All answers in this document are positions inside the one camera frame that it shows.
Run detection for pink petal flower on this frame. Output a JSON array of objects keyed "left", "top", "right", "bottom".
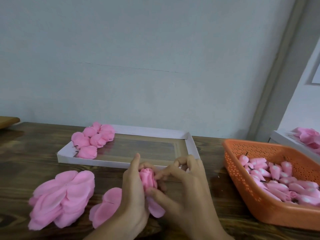
[{"left": 99, "top": 123, "right": 116, "bottom": 143}]

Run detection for white paper notice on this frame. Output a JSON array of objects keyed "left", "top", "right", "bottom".
[{"left": 311, "top": 62, "right": 320, "bottom": 85}]

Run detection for pink rose buds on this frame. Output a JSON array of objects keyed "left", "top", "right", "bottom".
[{"left": 238, "top": 155, "right": 320, "bottom": 206}]

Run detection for group of finished pink roses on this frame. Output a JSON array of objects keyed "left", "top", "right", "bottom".
[{"left": 71, "top": 122, "right": 116, "bottom": 160}]

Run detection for stack of pink petals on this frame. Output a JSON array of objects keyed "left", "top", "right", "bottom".
[
  {"left": 28, "top": 170, "right": 96, "bottom": 231},
  {"left": 89, "top": 187, "right": 124, "bottom": 229}
]

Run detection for orange plastic basket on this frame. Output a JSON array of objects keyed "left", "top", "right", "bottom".
[{"left": 223, "top": 139, "right": 320, "bottom": 231}]

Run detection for pile of pink petals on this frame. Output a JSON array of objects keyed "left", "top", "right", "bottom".
[{"left": 291, "top": 127, "right": 320, "bottom": 154}]

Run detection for person's right forearm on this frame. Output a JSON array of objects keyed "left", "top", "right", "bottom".
[{"left": 212, "top": 230, "right": 235, "bottom": 240}]

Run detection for person's left hand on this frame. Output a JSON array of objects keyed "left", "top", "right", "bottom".
[{"left": 112, "top": 152, "right": 156, "bottom": 233}]

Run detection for person's right hand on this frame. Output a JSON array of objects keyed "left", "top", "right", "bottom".
[{"left": 146, "top": 155, "right": 223, "bottom": 240}]

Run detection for grey door frame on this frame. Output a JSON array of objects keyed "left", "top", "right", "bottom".
[{"left": 248, "top": 0, "right": 320, "bottom": 142}]

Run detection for white shallow tray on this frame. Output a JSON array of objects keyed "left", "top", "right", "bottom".
[{"left": 56, "top": 124, "right": 201, "bottom": 171}]

